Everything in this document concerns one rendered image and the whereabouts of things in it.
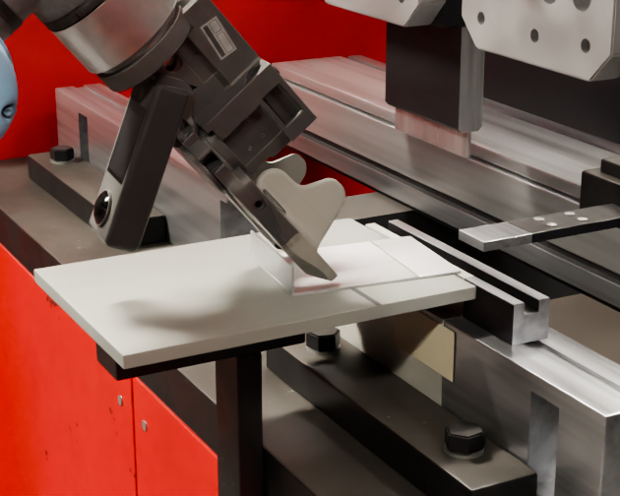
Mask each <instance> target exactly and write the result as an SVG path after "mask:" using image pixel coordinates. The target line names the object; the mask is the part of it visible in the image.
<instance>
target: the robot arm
mask: <svg viewBox="0 0 620 496"><path fill-rule="evenodd" d="M32 13H34V14H35V16H36V17H37V18H38V19H39V20H40V21H41V22H42V23H44V24H45V26H46V27H47V28H48V29H49V30H50V31H51V32H52V33H53V34H54V35H55V36H56V37H57V38H58V39H59V40H60V41H61V42H62V43H63V44H64V45H65V46H66V47H67V49H68V50H69V51H70V52H71V53H72V54H73V55H74V56H75V57H76V58H77V59H78V60H79V61H80V62H81V63H82V64H83V66H84V67H85V68H86V69H87V70H88V71H89V72H90V73H93V74H97V76H98V77H99V78H100V79H101V80H102V81H103V82H104V83H105V84H106V85H107V86H108V87H109V89H110V90H111V91H113V92H123V91H126V90H128V89H130V88H132V91H131V95H130V98H129V101H128V104H127V107H126V110H125V113H124V116H123V119H122V122H121V125H120V128H119V131H118V135H117V138H116V141H115V144H114V147H113V150H112V153H111V156H110V159H109V162H108V165H107V168H106V171H105V174H104V177H103V180H102V183H101V186H100V189H99V192H98V195H97V198H96V201H95V203H94V207H93V213H92V216H91V219H90V225H91V227H92V229H93V230H94V231H95V233H96V234H97V235H98V236H99V237H100V239H101V240H102V241H103V242H104V243H105V244H106V246H108V247H110V248H114V249H119V250H123V251H128V252H134V251H137V250H138V249H139V247H140V245H141V242H142V239H143V236H144V233H145V230H146V227H147V224H148V221H149V218H150V215H151V212H152V209H153V206H154V203H155V198H156V195H157V192H158V189H159V186H160V183H161V180H162V177H163V174H164V172H165V169H166V166H167V163H168V160H169V157H170V154H171V151H172V148H174V149H175V150H176V151H177V152H178V153H179V154H180V155H181V156H182V157H183V158H184V159H185V160H186V161H187V162H188V163H189V164H190V165H191V166H192V167H193V168H194V169H195V170H196V171H197V172H198V173H199V174H200V175H201V176H202V177H203V178H204V179H205V180H206V181H207V182H208V183H209V184H211V185H212V186H213V187H214V188H215V189H216V190H218V191H219V192H220V193H221V194H222V195H224V196H225V197H226V198H227V199H228V200H229V201H230V202H231V203H232V204H233V205H234V206H235V207H236V208H237V209H238V210H239V211H240V212H241V213H242V214H243V215H244V216H245V217H246V218H247V219H248V220H249V221H250V222H251V223H252V224H253V225H254V226H255V227H256V228H257V229H258V230H259V231H260V232H261V233H262V234H263V235H264V236H265V237H266V238H267V239H268V240H269V241H270V242H271V243H272V244H273V245H274V247H276V248H277V249H280V250H283V251H284V252H285V253H286V254H287V255H288V257H289V258H290V259H291V260H292V261H293V262H294V263H295V264H296V265H297V266H298V267H299V268H300V269H301V271H302V272H304V273H305V274H306V275H309V276H313V277H316V278H319V279H325V280H329V281H332V280H334V279H335V278H336V277H337V276H338V275H337V274H336V273H335V272H334V270H333V269H332V268H331V267H330V266H329V264H328V263H327V262H326V261H325V260H324V259H323V258H322V256H321V255H320V254H319V253H318V248H319V245H320V243H321V242H322V240H323V238H324V237H325V235H326V233H327V232H328V230H329V228H330V227H331V225H332V223H333V222H334V220H335V218H336V217H337V215H338V213H339V212H340V210H341V208H342V206H343V204H344V202H345V191H344V188H343V187H342V185H341V184H340V183H339V182H338V181H337V180H336V179H334V178H325V179H322V180H319V181H316V182H313V183H310V184H307V185H299V184H300V182H301V181H302V179H303V178H304V176H305V173H306V162H305V160H304V159H303V158H302V157H301V156H300V155H297V154H292V155H287V156H285V157H282V158H280V159H277V160H275V161H271V162H268V161H266V160H267V159H268V158H269V157H270V156H272V157H275V156H276V155H277V154H278V153H279V152H280V151H281V150H282V149H283V148H284V147H285V146H286V145H287V144H288V143H289V142H290V141H292V142H293V141H294V140H295V139H296V138H297V137H298V136H299V135H300V134H301V133H302V132H303V131H304V130H305V129H306V128H307V127H308V126H309V125H310V124H311V123H312V122H313V121H314V120H315V119H316V118H317V117H316V116H315V115H314V114H313V113H312V111H311V110H310V109H309V108H308V107H307V106H306V104H305V103H304V102H303V101H302V100H301V99H300V97H299V96H298V95H297V94H296V93H295V92H294V90H293V89H292V88H291V87H290V86H289V85H288V83H287V82H286V81H285V80H284V79H283V78H282V76H281V75H280V74H279V70H278V69H277V68H276V67H273V66H272V65H271V64H270V63H269V62H267V61H265V60H263V59H262V58H261V57H260V56H259V55H258V54H257V53H256V51H255V50H254V49H253V48H252V47H251V46H250V45H249V44H248V42H247V41H246V40H245V39H244V38H243V37H242V35H241V34H240V33H239V32H238V31H237V30H236V28H235V27H234V26H233V25H232V24H231V23H230V21H229V20H228V19H227V18H226V17H225V16H224V14H223V13H222V12H221V11H220V10H219V9H218V8H217V6H216V5H215V4H214V3H213V2H212V0H0V140H1V139H2V137H3V136H4V135H5V133H6V132H7V130H8V129H9V127H10V125H11V123H12V121H13V119H14V116H15V114H16V113H17V104H18V82H17V77H16V73H15V70H14V65H13V61H12V57H11V55H10V52H9V50H8V48H7V46H6V45H5V43H4V41H5V40H6V39H7V38H8V37H9V36H10V35H11V34H12V33H13V32H14V31H15V30H17V29H18V28H19V27H20V26H21V25H22V24H23V22H24V20H25V19H26V18H27V17H28V16H29V15H30V14H32ZM169 58H170V59H169ZM168 59H169V61H168V62H167V63H166V64H164V63H165V62H166V61H167V60H168ZM283 210H284V212H283Z"/></svg>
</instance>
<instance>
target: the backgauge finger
mask: <svg viewBox="0 0 620 496"><path fill-rule="evenodd" d="M615 227H617V228H620V155H618V156H612V157H605V158H603V159H602V160H601V167H599V168H593V169H586V170H583V172H582V181H581V197H580V208H579V209H578V210H572V211H567V212H561V213H556V214H550V215H544V216H538V217H528V218H522V219H516V220H510V221H505V222H499V223H493V224H487V225H483V226H477V227H471V228H465V229H460V230H459V239H460V240H461V241H463V242H465V243H467V244H469V245H471V246H473V247H475V248H477V249H479V250H481V251H483V252H486V251H492V250H497V249H503V248H508V247H514V246H519V245H524V244H530V243H534V242H540V241H545V240H551V239H556V238H562V237H567V236H573V235H578V234H583V233H589V232H594V231H600V230H604V229H610V228H615Z"/></svg>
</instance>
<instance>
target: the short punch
mask: <svg viewBox="0 0 620 496"><path fill-rule="evenodd" d="M484 58H485V51H484V50H481V49H478V48H477V47H476V46H475V44H474V42H473V40H472V38H471V35H470V33H469V31H468V29H467V27H466V26H459V27H449V28H441V27H438V26H434V25H431V24H430V25H425V26H415V27H402V26H399V25H395V24H392V23H389V22H387V41H386V98H385V102H386V103H387V104H388V105H391V106H393V107H395V108H396V113H395V129H396V130H399V131H401V132H403V133H406V134H408V135H410V136H412V137H415V138H417V139H419V140H422V141H424V142H427V143H429V144H431V145H434V146H436V147H439V148H441V149H443V150H446V151H448V152H451V153H453V154H455V155H459V156H462V157H464V158H467V159H470V141H471V132H475V131H478V130H479V129H480V128H481V127H482V107H483V83H484Z"/></svg>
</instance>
